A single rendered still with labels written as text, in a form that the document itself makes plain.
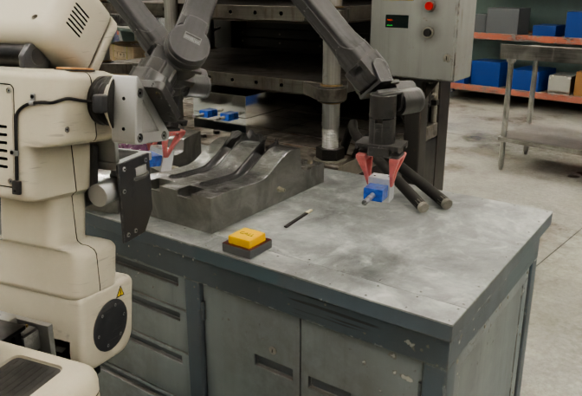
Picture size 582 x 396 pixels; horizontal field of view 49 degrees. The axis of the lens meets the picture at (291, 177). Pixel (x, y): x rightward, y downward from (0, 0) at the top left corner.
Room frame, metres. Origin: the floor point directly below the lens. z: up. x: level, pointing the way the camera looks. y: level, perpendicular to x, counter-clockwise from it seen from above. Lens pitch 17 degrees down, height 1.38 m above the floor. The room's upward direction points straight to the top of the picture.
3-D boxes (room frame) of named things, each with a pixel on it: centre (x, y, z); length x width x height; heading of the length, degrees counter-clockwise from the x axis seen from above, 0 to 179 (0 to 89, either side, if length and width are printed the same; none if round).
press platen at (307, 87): (2.74, 0.12, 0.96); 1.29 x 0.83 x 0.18; 55
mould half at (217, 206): (1.68, 0.15, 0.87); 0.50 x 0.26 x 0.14; 145
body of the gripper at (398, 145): (1.34, -0.20, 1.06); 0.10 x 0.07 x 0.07; 65
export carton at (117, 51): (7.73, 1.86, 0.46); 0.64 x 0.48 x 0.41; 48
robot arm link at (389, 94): (1.34, -0.20, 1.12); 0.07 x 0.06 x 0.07; 125
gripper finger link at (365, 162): (1.34, -0.19, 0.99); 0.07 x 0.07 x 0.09; 65
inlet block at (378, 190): (1.31, -0.18, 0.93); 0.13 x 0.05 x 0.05; 154
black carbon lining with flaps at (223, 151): (1.67, 0.17, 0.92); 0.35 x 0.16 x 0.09; 145
